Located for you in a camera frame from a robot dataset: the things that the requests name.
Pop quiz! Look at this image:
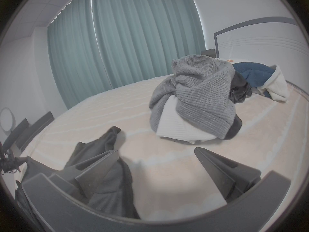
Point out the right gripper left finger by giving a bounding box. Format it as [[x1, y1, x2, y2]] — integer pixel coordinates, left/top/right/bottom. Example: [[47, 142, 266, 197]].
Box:
[[49, 150, 119, 199]]

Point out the round white mirror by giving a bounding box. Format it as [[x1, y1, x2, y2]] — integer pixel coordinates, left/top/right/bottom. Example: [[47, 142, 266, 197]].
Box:
[[0, 107, 17, 131]]

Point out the white garment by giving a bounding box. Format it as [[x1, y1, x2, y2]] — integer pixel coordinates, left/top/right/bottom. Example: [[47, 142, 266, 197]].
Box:
[[256, 64, 290, 103]]

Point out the black T-shirt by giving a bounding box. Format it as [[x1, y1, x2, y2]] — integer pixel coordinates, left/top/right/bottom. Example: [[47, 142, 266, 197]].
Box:
[[14, 126, 141, 220]]

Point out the black shiny garment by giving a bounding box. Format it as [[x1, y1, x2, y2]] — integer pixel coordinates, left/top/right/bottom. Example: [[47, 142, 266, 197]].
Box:
[[223, 70, 253, 140]]

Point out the bed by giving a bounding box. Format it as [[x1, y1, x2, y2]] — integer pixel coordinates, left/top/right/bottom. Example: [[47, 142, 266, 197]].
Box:
[[20, 17, 309, 222]]

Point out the grey knitted garment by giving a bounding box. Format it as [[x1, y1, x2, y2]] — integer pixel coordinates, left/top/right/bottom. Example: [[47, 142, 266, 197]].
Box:
[[149, 55, 236, 144]]

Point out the dark blue garment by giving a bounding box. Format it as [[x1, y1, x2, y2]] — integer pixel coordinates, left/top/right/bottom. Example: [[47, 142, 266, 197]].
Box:
[[232, 62, 277, 98]]

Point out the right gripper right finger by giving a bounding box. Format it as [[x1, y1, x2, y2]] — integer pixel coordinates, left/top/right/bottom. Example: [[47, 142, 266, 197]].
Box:
[[194, 147, 262, 200]]

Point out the blue-green curtain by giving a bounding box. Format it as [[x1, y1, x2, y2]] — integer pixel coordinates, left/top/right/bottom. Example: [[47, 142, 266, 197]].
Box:
[[91, 0, 206, 89], [47, 0, 112, 109]]

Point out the grey bedside table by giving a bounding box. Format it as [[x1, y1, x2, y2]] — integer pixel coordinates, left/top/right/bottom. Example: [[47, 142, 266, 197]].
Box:
[[201, 48, 216, 58]]

